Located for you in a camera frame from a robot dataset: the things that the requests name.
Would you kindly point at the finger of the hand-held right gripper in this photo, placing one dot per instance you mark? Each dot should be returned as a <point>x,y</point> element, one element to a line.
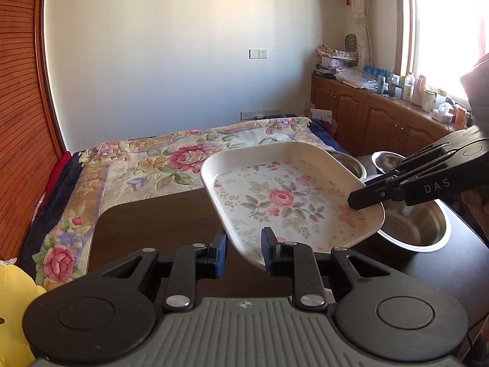
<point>366,198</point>
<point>435,149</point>

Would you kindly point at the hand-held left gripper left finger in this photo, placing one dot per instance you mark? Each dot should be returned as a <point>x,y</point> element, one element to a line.
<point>222,256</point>

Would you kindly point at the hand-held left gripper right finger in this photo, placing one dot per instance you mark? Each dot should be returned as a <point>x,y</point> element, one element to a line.
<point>269,254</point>

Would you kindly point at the medium steel bowl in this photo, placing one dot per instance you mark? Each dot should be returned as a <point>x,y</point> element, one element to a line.
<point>349,164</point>

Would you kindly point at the small wide-rimmed steel bowl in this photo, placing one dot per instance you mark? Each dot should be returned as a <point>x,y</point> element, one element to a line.
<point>386,162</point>

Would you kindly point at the large steel bowl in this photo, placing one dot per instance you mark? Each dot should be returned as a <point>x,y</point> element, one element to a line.
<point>416,225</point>

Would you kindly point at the floral square melamine plate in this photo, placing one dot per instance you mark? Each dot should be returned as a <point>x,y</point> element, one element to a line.
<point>286,198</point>

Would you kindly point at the person's right hand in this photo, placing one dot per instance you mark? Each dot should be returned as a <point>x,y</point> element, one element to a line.
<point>479,210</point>

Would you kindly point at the tissue box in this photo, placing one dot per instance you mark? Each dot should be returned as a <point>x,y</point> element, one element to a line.
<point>443,114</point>

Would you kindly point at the orange box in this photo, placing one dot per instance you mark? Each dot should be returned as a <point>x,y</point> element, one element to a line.
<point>461,117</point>

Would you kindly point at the white jar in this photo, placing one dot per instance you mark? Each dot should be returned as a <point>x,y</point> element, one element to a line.
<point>428,101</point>

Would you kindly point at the green-capped bottle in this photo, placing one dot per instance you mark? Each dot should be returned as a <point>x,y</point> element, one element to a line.
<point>442,95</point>

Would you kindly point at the wooden sideboard cabinet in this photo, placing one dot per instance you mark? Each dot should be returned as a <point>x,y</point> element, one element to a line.
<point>382,118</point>

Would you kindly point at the pink bottle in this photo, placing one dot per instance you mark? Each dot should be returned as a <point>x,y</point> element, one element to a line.
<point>420,88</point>

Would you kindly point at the white lotion bottle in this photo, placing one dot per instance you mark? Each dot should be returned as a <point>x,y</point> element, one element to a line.
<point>408,90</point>

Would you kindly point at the small blue carton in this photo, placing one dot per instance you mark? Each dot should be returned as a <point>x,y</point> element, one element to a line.
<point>398,88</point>

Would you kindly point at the white paper bag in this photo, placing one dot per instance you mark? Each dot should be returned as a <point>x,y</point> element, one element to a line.
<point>321,114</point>

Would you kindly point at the blue boxes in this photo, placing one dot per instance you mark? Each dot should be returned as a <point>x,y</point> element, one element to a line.
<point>374,71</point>

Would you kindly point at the clear plastic bags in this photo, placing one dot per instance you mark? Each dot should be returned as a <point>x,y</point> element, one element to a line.
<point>355,78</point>

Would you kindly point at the wood-framed window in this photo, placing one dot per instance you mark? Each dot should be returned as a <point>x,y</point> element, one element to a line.
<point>443,38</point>

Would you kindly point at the floral bed blanket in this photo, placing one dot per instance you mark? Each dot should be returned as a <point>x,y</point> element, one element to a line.
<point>152,160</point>

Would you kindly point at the pink box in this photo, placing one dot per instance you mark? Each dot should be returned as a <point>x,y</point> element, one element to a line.
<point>338,62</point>

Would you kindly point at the black book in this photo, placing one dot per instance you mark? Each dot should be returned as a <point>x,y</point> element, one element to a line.
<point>324,73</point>

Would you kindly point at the dark hand fan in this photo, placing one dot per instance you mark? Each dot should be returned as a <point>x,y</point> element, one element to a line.
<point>351,43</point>

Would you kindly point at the patterned folded cloth pile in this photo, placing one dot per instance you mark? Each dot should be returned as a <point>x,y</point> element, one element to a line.
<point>336,51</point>

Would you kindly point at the patterned beige curtain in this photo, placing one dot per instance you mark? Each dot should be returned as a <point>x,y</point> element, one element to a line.
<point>361,15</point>

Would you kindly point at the red cloth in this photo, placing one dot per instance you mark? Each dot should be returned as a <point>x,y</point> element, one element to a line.
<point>57,172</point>

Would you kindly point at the yellow cloth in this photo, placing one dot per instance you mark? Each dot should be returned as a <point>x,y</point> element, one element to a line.
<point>15,313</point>

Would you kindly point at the louvered wooden wardrobe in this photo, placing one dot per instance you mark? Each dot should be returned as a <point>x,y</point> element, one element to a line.
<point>23,103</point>

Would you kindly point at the low wall outlet row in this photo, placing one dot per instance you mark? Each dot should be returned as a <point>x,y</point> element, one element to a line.
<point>261,113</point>

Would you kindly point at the white wall socket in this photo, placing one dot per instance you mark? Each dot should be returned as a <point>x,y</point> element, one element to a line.
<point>258,53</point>

